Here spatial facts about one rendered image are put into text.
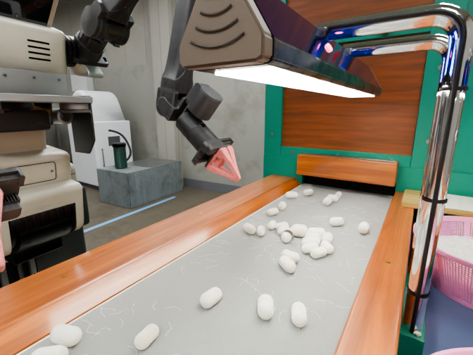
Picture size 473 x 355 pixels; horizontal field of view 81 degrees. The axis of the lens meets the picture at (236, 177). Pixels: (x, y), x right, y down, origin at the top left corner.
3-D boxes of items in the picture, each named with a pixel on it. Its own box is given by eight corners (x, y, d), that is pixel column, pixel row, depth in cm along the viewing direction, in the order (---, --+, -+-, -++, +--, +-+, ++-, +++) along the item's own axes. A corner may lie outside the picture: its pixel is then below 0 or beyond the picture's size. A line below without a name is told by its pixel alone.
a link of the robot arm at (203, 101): (179, 107, 74) (154, 105, 67) (201, 70, 69) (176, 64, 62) (206, 138, 71) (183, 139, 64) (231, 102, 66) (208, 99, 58)
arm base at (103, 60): (96, 46, 91) (58, 39, 81) (106, 27, 87) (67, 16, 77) (108, 67, 90) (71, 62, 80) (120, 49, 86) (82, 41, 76)
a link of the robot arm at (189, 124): (185, 125, 72) (169, 125, 67) (198, 103, 69) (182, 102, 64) (201, 144, 70) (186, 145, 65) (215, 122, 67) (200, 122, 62)
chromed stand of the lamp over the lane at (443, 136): (286, 311, 47) (301, 20, 37) (322, 260, 63) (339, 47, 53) (419, 367, 37) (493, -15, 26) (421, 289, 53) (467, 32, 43)
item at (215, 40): (177, 69, 23) (172, -31, 21) (348, 97, 74) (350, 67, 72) (262, 60, 19) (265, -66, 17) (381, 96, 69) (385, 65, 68)
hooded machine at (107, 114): (136, 182, 401) (129, 91, 372) (101, 191, 354) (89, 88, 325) (109, 177, 432) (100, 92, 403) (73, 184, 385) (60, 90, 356)
